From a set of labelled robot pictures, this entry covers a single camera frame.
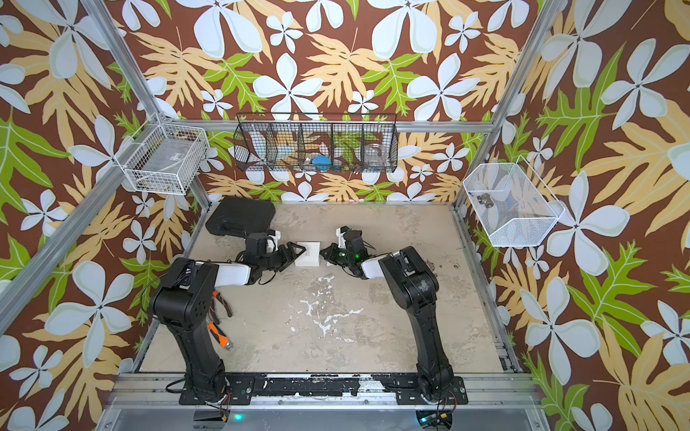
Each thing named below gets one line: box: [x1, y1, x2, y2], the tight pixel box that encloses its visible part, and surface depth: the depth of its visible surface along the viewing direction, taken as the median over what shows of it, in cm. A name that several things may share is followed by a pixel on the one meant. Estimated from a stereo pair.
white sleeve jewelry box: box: [294, 241, 321, 267], surface depth 101 cm
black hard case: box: [204, 196, 276, 238], surface depth 113 cm
